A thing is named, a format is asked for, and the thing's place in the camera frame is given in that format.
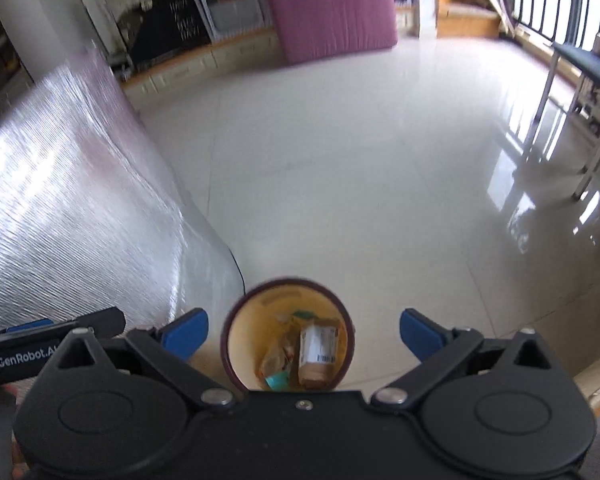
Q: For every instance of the folding chair with cushion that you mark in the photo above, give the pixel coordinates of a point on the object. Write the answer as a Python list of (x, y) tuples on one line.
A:
[(583, 108)]

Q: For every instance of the brown cardboard box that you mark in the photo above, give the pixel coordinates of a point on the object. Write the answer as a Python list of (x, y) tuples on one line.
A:
[(318, 351)]

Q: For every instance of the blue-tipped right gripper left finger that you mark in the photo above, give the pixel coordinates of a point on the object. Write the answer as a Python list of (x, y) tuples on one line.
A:
[(166, 351)]

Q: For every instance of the pink upright mattress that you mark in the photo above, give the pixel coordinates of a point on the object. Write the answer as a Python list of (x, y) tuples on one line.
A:
[(309, 30)]

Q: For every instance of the wooden staircase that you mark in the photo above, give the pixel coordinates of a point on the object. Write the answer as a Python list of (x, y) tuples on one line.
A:
[(454, 20)]

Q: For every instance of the teal torn wrapper piece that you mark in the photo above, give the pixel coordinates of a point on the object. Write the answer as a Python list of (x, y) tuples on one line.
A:
[(278, 382)]

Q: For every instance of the yellow wastebasket dark rim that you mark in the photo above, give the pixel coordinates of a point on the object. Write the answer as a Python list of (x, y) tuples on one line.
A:
[(261, 334)]

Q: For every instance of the black chalkboard sign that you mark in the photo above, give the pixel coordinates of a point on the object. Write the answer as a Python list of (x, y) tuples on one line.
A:
[(157, 30)]

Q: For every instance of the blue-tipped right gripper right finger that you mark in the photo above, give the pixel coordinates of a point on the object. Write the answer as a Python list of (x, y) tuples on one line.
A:
[(441, 353)]

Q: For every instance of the person's left hand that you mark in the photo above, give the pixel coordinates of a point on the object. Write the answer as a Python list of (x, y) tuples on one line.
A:
[(17, 464)]

